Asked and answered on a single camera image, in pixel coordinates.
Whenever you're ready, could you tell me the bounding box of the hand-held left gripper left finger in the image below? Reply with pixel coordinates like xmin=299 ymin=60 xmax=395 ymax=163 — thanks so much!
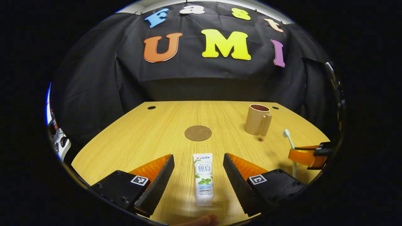
xmin=91 ymin=154 xmax=175 ymax=217

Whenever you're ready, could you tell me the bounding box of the pale green toothbrush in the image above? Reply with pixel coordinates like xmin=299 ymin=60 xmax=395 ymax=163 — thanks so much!
xmin=282 ymin=129 xmax=298 ymax=179

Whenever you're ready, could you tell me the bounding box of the black backdrop cloth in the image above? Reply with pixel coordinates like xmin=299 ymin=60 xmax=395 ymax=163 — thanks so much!
xmin=50 ymin=2 xmax=338 ymax=154

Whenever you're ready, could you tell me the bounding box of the round brown coaster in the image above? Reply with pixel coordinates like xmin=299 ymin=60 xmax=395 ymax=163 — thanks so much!
xmin=184 ymin=125 xmax=212 ymax=142

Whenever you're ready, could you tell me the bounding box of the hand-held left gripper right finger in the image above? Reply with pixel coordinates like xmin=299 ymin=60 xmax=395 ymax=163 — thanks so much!
xmin=222 ymin=153 xmax=307 ymax=218

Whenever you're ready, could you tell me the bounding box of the white toothpaste tube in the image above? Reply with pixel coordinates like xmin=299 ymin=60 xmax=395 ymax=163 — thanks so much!
xmin=193 ymin=153 xmax=215 ymax=207

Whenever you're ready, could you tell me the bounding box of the white power strip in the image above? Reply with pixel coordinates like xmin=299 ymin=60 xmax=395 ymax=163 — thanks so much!
xmin=50 ymin=124 xmax=72 ymax=161

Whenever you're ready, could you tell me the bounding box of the beige cup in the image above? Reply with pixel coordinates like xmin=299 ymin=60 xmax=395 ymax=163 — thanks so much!
xmin=245 ymin=104 xmax=273 ymax=137

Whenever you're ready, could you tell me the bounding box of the wooden desktop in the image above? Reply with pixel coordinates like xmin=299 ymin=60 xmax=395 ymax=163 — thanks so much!
xmin=72 ymin=100 xmax=330 ymax=226

